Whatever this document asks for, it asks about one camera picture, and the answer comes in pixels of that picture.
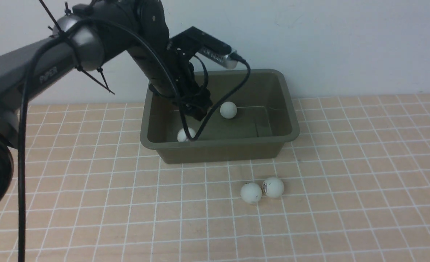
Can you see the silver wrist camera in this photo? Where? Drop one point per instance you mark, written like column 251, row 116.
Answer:
column 223, row 60

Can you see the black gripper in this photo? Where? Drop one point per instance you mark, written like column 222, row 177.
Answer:
column 172, row 77

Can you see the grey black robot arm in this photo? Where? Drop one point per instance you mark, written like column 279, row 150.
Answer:
column 147, row 41

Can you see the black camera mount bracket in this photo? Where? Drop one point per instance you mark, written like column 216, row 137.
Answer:
column 195, row 40

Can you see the olive green plastic bin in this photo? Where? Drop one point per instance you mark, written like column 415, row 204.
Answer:
column 265, row 122

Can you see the peach checkered tablecloth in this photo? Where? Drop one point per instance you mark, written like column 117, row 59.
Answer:
column 357, row 188

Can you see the white ball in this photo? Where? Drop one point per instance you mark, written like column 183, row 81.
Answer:
column 182, row 137
column 251, row 193
column 228, row 110
column 273, row 187

